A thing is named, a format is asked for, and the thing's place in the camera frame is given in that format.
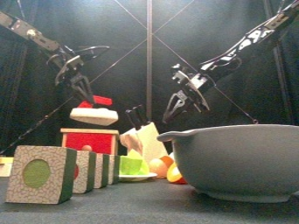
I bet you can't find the wooden toy knife block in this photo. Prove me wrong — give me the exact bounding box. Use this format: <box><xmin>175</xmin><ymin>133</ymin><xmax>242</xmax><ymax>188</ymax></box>
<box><xmin>118</xmin><ymin>122</ymin><xmax>170</xmax><ymax>166</ymax></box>

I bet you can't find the red wooden toy box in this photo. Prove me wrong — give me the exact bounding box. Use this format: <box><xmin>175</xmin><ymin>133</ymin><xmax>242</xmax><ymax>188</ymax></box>
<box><xmin>60</xmin><ymin>128</ymin><xmax>120</xmax><ymax>157</ymax></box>

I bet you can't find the green toy food piece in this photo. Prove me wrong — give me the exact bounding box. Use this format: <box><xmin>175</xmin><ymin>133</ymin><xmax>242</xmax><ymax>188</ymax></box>
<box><xmin>118</xmin><ymin>149</ymin><xmax>151</xmax><ymax>177</ymax></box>

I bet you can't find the yellow orange toy fruit half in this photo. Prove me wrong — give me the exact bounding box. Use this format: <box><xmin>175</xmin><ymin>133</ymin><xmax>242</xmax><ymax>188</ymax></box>
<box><xmin>166</xmin><ymin>162</ymin><xmax>190</xmax><ymax>185</ymax></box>

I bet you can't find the large grey mixing bowl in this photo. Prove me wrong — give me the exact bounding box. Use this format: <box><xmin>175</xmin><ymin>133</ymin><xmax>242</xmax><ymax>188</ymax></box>
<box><xmin>156</xmin><ymin>124</ymin><xmax>299</xmax><ymax>204</ymax></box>

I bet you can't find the small white plate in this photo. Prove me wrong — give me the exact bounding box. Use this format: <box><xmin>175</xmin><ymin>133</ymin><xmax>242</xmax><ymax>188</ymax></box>
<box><xmin>116</xmin><ymin>171</ymin><xmax>159</xmax><ymax>183</ymax></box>

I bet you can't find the patterned wooden block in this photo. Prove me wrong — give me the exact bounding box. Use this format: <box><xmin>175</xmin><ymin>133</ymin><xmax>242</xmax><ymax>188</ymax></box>
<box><xmin>107</xmin><ymin>154</ymin><xmax>122</xmax><ymax>186</ymax></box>
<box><xmin>92</xmin><ymin>152</ymin><xmax>111</xmax><ymax>190</ymax></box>

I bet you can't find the patterned block with red spot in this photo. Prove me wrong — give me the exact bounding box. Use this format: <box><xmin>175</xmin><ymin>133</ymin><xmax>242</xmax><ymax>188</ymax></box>
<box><xmin>71</xmin><ymin>150</ymin><xmax>99</xmax><ymax>194</ymax></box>

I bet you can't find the patterned block with green oval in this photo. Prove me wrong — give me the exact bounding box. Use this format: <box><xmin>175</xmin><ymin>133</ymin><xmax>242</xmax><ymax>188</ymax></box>
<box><xmin>4</xmin><ymin>144</ymin><xmax>79</xmax><ymax>206</ymax></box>

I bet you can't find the pale yellow wooden item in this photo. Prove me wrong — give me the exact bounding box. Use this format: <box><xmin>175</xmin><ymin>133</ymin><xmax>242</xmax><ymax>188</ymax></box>
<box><xmin>0</xmin><ymin>157</ymin><xmax>15</xmax><ymax>178</ymax></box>

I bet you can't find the black cable loop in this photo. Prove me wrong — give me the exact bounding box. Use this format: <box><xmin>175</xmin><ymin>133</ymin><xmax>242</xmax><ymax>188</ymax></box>
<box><xmin>72</xmin><ymin>45</ymin><xmax>111</xmax><ymax>63</ymax></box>
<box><xmin>199</xmin><ymin>56</ymin><xmax>243</xmax><ymax>74</ymax></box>

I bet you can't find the vertical metal frame pole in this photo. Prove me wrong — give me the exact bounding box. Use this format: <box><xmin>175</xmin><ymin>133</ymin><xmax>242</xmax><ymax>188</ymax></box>
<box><xmin>146</xmin><ymin>0</ymin><xmax>155</xmax><ymax>123</ymax></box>

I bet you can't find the dark frame post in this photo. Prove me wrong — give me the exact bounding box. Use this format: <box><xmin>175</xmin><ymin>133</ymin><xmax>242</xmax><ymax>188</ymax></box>
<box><xmin>263</xmin><ymin>0</ymin><xmax>299</xmax><ymax>126</ymax></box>

